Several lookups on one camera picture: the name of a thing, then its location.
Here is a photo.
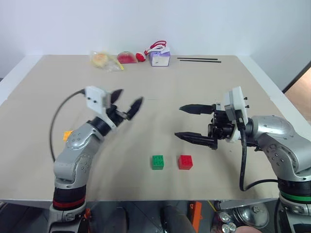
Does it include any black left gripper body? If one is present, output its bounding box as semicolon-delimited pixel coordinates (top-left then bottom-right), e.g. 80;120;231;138
105;105;129;127

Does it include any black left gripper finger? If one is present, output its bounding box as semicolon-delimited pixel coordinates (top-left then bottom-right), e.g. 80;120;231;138
125;97;145;121
110;89;124;105

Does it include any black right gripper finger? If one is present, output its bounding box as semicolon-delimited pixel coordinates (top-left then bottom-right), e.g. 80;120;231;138
174;131;218;150
179;103;216;116

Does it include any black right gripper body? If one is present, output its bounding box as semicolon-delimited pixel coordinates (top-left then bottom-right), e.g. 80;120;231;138
207;102;238;142

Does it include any beige table cover board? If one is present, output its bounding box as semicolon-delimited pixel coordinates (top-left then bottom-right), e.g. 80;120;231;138
0;54;284;202

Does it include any red toy brick cube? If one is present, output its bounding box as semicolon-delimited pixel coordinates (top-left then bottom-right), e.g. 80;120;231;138
177;154;194;170

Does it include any red fruit slice in wrap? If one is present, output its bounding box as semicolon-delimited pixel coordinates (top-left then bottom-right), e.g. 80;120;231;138
117;50;139;65

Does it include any clear bag with bread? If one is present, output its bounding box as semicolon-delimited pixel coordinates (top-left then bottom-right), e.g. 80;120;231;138
89;49;126;73

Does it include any green toy brick cube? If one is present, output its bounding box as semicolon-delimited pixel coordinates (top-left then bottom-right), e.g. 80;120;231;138
151;154;166;171

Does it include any thin black rod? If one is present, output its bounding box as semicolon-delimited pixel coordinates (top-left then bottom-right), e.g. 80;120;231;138
176;57;219;61
179;59;223;64

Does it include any purple and white box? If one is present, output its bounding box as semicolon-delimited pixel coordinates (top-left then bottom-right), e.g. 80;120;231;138
148;49;172;67

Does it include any orange plastic part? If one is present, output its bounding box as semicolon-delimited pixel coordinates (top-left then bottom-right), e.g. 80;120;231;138
189;200;203;227

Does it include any cluster of silver cans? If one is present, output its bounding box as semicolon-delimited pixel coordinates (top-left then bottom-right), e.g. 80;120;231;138
212;211;237;233

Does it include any silver round dome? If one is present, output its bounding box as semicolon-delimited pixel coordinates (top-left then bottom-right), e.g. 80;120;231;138
232;202;270;229

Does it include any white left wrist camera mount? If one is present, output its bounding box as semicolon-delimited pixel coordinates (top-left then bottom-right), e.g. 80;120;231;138
85;85;117;130

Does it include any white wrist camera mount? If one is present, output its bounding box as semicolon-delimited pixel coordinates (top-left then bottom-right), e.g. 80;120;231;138
85;85;117;130
223;86;249;144

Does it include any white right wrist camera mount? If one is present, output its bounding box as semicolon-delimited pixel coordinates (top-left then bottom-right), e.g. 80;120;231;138
223;86;249;144

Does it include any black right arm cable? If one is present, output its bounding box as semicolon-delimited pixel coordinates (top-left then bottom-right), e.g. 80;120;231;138
236;110;279;193

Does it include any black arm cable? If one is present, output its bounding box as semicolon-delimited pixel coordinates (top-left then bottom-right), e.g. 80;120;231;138
236;110;279;193
49;89;87;162

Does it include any red and white cord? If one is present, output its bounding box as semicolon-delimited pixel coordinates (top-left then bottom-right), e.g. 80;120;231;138
144;39;171;55

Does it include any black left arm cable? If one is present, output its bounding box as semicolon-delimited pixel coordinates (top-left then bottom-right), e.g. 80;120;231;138
49;89;87;162

